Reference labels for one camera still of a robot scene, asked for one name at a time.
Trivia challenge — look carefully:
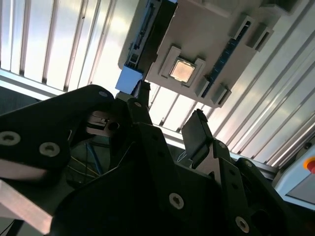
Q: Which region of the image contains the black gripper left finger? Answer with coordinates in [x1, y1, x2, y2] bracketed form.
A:
[0, 81, 178, 182]

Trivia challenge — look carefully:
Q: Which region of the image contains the hard disk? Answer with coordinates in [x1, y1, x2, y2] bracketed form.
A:
[115, 0, 178, 93]

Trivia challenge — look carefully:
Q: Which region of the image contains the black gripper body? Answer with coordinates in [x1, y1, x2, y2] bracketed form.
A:
[50, 142, 247, 236]

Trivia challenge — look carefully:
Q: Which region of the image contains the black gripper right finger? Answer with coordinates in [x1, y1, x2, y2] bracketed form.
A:
[182, 109, 303, 236]

